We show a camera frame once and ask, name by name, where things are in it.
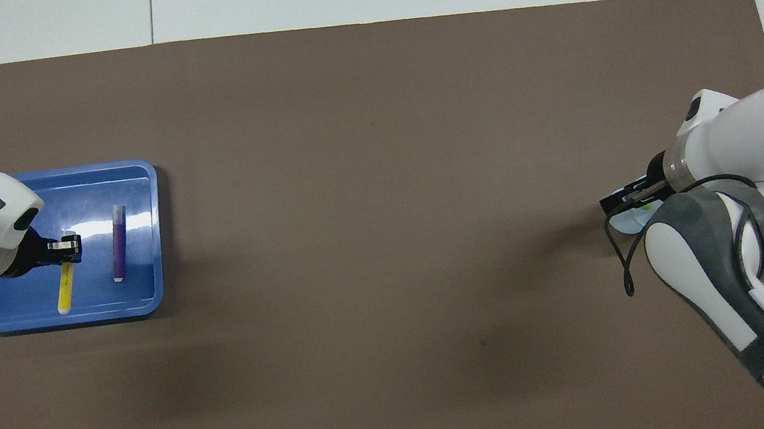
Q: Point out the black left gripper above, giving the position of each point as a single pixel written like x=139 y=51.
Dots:
x=30 y=256

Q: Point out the blue plastic tray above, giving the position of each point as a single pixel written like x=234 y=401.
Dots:
x=132 y=201

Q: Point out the yellow marker pen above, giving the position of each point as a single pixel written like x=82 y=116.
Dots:
x=65 y=290

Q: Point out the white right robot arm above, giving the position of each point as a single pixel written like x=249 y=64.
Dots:
x=752 y=140

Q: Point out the purple marker pen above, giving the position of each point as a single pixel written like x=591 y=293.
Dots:
x=118 y=247

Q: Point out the brown table mat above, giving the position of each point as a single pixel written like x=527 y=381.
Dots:
x=384 y=170

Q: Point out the pale blue mesh cup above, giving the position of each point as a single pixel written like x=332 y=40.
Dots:
x=627 y=222

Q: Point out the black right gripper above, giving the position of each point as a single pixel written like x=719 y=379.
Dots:
x=661 y=180

